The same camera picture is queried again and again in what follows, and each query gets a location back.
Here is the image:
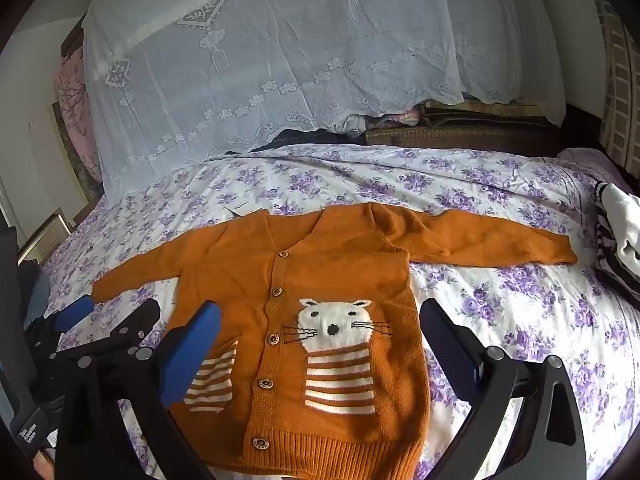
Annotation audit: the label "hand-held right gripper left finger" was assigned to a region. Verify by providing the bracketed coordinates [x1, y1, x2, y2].
[54, 301, 223, 480]

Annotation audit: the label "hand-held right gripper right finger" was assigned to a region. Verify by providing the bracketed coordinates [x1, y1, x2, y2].
[419, 298, 587, 480]

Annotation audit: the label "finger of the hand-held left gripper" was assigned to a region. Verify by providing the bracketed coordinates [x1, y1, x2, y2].
[97, 300, 162, 357]
[50, 295, 97, 336]

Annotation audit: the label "orange knit cat sweater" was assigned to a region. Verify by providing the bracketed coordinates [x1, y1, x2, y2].
[91, 203, 579, 474]

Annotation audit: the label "pink white folded clothes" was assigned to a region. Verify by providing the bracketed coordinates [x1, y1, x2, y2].
[330, 106, 422, 134]

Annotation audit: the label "purple floral bed sheet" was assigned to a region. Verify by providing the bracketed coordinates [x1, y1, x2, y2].
[40, 142, 640, 480]

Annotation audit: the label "black white striped garment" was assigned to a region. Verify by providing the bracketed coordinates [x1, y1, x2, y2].
[594, 180, 640, 292]

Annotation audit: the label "pink floral cloth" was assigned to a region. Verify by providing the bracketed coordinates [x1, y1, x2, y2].
[54, 47, 104, 187]

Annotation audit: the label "brown wicker suitcase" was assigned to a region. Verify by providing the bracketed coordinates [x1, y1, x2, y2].
[364, 100, 567, 149]

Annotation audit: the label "dark cloth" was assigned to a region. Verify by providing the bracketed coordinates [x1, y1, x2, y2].
[249, 127, 367, 154]

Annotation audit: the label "white lace cloth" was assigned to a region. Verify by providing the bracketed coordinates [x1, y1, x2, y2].
[82, 0, 568, 197]

